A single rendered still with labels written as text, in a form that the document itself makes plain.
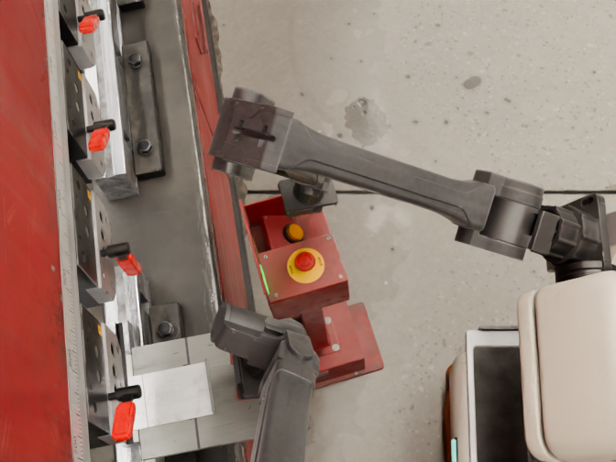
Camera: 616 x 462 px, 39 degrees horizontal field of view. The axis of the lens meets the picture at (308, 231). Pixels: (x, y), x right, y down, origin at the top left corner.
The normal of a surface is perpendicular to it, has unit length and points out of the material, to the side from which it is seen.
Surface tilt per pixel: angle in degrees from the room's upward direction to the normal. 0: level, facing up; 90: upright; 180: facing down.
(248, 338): 46
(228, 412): 0
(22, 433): 90
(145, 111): 0
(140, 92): 0
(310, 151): 41
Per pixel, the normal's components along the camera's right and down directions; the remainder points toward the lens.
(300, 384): 0.44, -0.73
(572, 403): -0.73, -0.29
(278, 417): 0.37, -0.87
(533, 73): -0.08, -0.39
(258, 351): 0.14, 0.40
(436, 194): 0.37, 0.15
